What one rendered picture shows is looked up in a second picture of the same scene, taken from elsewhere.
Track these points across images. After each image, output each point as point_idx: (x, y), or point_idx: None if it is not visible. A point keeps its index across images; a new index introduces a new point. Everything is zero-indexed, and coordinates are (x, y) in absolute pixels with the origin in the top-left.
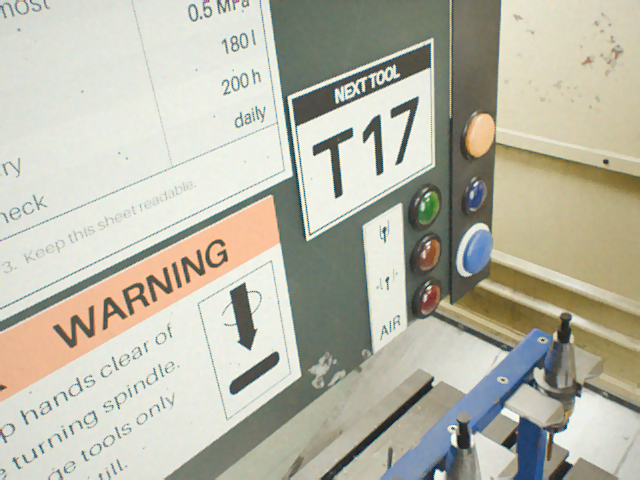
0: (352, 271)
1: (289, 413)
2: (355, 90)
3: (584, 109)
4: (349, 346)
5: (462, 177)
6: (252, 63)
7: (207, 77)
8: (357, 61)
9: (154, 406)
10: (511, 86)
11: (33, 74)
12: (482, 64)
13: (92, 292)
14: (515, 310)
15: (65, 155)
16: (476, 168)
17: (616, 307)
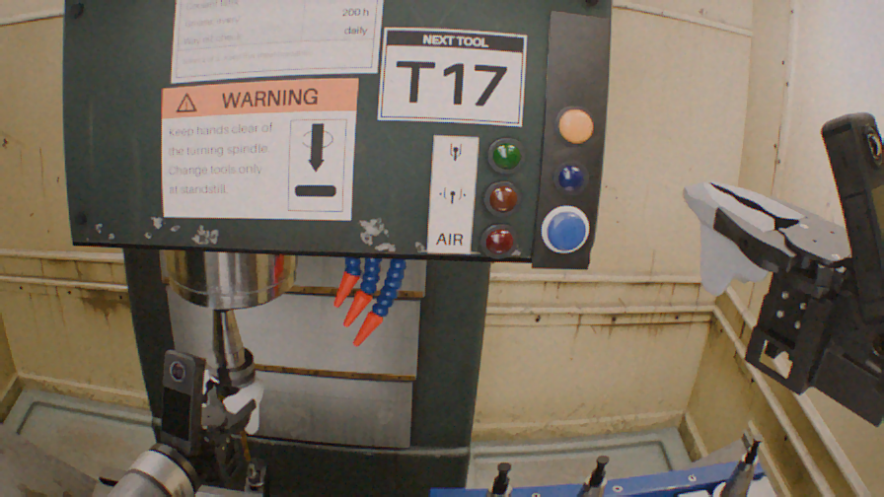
0: (417, 166)
1: (335, 244)
2: (442, 40)
3: None
4: (403, 228)
5: (555, 153)
6: (365, 5)
7: (334, 5)
8: (449, 26)
9: (250, 167)
10: None
11: None
12: (584, 74)
13: (243, 85)
14: (800, 472)
15: (256, 21)
16: (574, 154)
17: (855, 494)
